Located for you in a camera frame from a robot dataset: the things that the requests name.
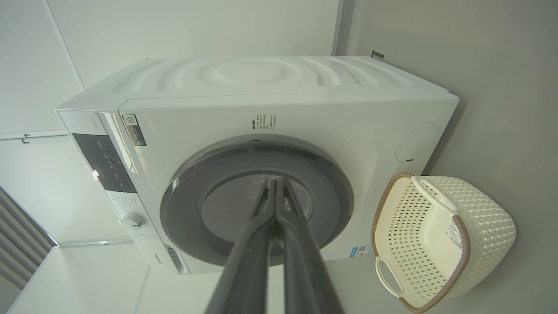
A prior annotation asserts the black washer display panel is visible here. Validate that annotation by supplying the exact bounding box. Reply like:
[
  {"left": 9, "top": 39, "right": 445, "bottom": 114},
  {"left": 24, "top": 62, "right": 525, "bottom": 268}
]
[{"left": 72, "top": 133, "right": 138, "bottom": 194}]

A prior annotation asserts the white front-load washing machine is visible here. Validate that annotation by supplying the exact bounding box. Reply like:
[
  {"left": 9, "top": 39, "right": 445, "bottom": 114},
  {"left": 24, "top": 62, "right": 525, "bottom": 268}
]
[{"left": 55, "top": 55, "right": 460, "bottom": 276}]

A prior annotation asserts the grey slatted panel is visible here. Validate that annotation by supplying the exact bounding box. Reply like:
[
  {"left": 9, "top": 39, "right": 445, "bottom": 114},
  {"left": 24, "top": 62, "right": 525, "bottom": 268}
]
[{"left": 0, "top": 187, "right": 60, "bottom": 290}]

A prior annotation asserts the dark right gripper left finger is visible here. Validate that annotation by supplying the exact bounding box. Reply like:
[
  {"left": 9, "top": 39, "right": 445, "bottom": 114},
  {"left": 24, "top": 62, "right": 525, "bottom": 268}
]
[{"left": 205, "top": 177, "right": 278, "bottom": 314}]

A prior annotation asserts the cream basket with brown rim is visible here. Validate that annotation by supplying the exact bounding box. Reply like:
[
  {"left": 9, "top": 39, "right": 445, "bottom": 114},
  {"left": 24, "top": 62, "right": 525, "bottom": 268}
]
[{"left": 371, "top": 172, "right": 517, "bottom": 314}]

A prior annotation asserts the white washer control dial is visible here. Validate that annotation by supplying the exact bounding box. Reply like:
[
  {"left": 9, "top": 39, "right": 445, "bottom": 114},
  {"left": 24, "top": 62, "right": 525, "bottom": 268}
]
[{"left": 119, "top": 212, "right": 146, "bottom": 231}]

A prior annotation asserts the dark QR code sticker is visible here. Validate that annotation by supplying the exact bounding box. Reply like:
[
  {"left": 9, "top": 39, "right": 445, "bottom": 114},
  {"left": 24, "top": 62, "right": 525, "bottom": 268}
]
[{"left": 122, "top": 114, "right": 147, "bottom": 147}]

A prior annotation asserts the round dark glass washer door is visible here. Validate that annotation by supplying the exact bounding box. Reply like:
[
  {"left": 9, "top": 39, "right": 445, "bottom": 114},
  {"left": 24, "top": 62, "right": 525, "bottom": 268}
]
[{"left": 160, "top": 134, "right": 354, "bottom": 267}]

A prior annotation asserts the basket barcode label sticker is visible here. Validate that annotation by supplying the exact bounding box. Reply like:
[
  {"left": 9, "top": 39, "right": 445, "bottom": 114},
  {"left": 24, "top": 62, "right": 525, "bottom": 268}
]
[{"left": 444, "top": 220, "right": 464, "bottom": 252}]

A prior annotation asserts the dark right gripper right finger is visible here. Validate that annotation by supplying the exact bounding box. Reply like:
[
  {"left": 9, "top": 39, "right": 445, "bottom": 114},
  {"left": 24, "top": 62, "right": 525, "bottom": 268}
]
[{"left": 277, "top": 177, "right": 345, "bottom": 314}]

